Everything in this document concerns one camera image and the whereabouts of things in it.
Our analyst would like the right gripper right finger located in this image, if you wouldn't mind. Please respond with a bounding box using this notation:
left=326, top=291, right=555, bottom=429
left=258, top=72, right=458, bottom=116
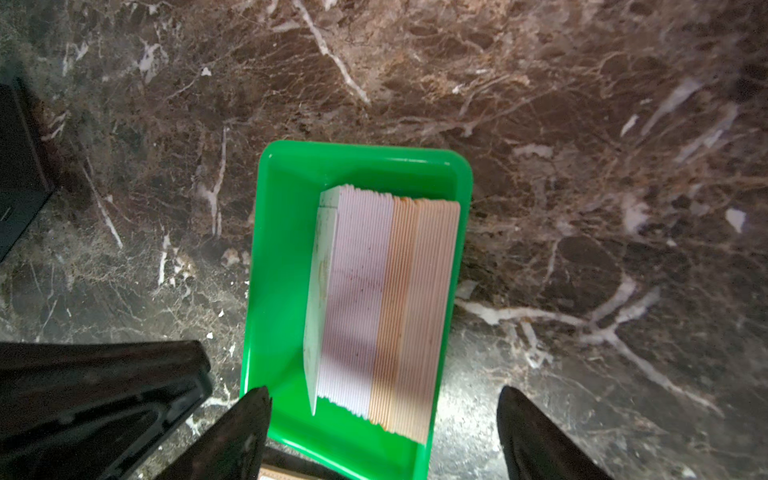
left=497, top=386, right=610, bottom=480

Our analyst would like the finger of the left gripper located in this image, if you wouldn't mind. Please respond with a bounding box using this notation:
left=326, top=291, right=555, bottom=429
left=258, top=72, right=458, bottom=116
left=1, top=341, right=213, bottom=479

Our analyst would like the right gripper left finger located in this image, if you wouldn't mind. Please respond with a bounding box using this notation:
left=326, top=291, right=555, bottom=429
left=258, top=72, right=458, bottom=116
left=159, top=386, right=272, bottom=480

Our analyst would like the tan leather card holder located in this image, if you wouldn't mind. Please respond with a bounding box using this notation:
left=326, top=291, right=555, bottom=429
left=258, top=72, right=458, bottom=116
left=258, top=446, right=345, bottom=479

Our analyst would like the green plastic card tray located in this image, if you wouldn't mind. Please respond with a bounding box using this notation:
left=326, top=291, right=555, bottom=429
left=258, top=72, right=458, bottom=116
left=241, top=140, right=473, bottom=479

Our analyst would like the black white checkerboard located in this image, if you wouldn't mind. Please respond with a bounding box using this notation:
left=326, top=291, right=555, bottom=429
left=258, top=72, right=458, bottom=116
left=1, top=77, right=56, bottom=257

